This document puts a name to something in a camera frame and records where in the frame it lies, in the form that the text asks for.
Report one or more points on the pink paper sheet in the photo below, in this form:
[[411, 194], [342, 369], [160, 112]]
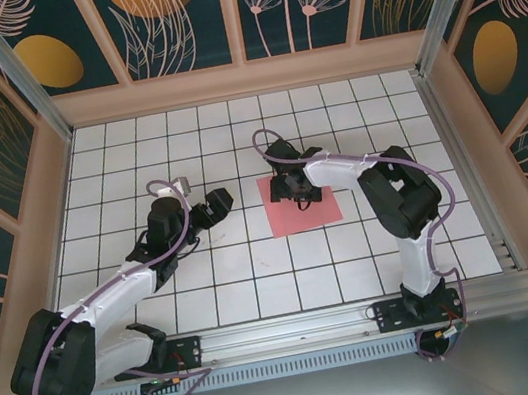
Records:
[[308, 218]]

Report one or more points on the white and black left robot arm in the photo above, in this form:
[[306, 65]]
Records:
[[108, 294]]

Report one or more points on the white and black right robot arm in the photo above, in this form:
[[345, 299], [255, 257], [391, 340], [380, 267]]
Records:
[[417, 263]]

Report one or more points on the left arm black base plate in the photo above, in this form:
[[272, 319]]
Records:
[[188, 352]]

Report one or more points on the long aluminium mounting rail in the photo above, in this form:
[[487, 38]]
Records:
[[287, 333]]

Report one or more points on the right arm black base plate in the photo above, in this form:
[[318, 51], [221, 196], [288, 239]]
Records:
[[390, 315]]

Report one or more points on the aluminium side rail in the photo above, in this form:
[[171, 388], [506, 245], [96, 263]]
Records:
[[437, 102]]

